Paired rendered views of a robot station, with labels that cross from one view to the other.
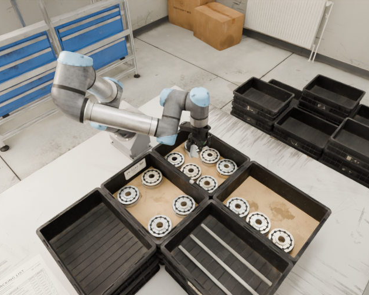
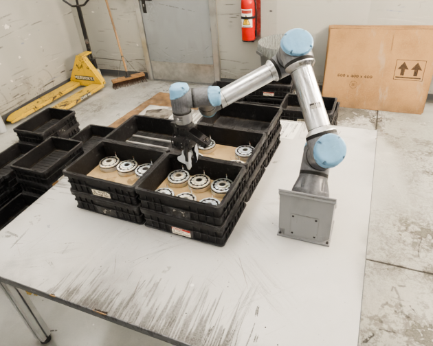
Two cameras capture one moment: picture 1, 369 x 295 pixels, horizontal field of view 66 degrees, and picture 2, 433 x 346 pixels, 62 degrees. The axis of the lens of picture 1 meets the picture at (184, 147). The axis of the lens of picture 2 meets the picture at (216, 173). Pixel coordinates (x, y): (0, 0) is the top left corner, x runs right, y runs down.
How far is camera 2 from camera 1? 2.17 m
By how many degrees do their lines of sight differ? 96
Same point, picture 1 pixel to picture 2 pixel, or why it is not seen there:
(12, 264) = (303, 132)
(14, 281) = (291, 128)
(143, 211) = (226, 152)
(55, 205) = not seen: hidden behind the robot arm
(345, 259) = (54, 201)
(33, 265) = (289, 134)
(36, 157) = not seen: outside the picture
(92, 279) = (234, 121)
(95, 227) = not seen: hidden behind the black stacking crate
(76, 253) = (255, 125)
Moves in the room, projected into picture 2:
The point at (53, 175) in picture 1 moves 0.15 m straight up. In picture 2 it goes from (350, 175) to (354, 150)
